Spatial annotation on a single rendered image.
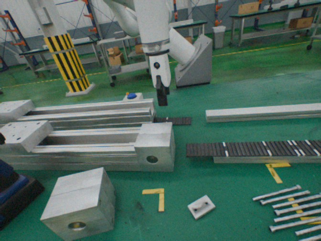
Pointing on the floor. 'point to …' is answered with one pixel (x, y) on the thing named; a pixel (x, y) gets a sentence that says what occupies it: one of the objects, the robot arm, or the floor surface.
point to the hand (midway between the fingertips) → (164, 96)
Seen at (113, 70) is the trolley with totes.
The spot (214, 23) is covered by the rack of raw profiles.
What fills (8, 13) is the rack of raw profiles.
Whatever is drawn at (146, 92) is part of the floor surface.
